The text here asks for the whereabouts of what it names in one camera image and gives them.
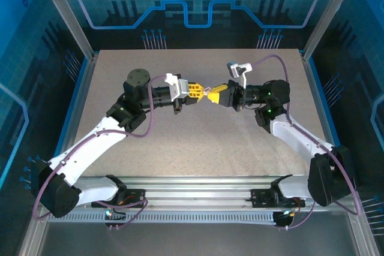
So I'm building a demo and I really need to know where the aluminium table side rail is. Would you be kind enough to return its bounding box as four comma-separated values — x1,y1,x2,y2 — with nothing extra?
16,53,98,256
301,52,382,256

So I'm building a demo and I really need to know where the aluminium frame post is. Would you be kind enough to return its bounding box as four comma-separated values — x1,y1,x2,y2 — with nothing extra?
301,0,362,61
33,0,96,61

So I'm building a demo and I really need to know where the grey slotted cable duct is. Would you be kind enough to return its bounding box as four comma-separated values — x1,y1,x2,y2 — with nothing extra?
46,210,290,224

